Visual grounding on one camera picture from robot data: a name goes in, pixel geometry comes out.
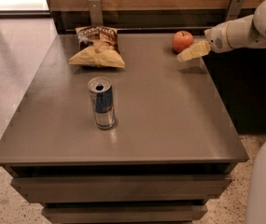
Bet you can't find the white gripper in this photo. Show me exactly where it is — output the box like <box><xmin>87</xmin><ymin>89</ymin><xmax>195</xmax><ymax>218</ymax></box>
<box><xmin>177</xmin><ymin>22</ymin><xmax>231</xmax><ymax>62</ymax></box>

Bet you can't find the red apple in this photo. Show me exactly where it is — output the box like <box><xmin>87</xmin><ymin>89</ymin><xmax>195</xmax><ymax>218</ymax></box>
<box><xmin>172</xmin><ymin>31</ymin><xmax>194</xmax><ymax>53</ymax></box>

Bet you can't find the blue silver redbull can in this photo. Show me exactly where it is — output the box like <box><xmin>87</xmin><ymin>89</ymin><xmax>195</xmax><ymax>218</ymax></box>
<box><xmin>88</xmin><ymin>77</ymin><xmax>116</xmax><ymax>129</ymax></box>

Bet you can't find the yellow brown chip bag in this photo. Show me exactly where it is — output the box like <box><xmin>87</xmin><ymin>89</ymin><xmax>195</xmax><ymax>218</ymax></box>
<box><xmin>68</xmin><ymin>26</ymin><xmax>125</xmax><ymax>68</ymax></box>

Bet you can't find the upper grey drawer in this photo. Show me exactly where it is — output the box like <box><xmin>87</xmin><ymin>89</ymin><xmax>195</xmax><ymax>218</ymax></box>
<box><xmin>11</xmin><ymin>175</ymin><xmax>231</xmax><ymax>203</ymax></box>

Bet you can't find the grey drawer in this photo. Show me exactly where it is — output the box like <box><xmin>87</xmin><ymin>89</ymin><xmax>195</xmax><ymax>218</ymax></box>
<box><xmin>42</xmin><ymin>204</ymin><xmax>207</xmax><ymax>224</ymax></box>
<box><xmin>11</xmin><ymin>175</ymin><xmax>231</xmax><ymax>203</ymax></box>

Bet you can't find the lower grey drawer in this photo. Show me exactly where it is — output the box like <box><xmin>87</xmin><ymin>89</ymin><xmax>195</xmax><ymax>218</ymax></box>
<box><xmin>42</xmin><ymin>204</ymin><xmax>207</xmax><ymax>224</ymax></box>

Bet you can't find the right metal wall bracket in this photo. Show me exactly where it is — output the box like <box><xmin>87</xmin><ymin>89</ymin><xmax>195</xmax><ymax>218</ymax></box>
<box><xmin>225</xmin><ymin>0</ymin><xmax>245</xmax><ymax>21</ymax></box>

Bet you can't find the metal wall bracket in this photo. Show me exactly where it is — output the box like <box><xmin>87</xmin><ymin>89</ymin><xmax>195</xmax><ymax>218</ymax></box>
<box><xmin>88</xmin><ymin>0</ymin><xmax>104</xmax><ymax>26</ymax></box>
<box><xmin>225</xmin><ymin>0</ymin><xmax>245</xmax><ymax>21</ymax></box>

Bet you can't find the left metal wall bracket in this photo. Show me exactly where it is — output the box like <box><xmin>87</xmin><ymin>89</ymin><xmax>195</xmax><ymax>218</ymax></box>
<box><xmin>88</xmin><ymin>0</ymin><xmax>104</xmax><ymax>26</ymax></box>

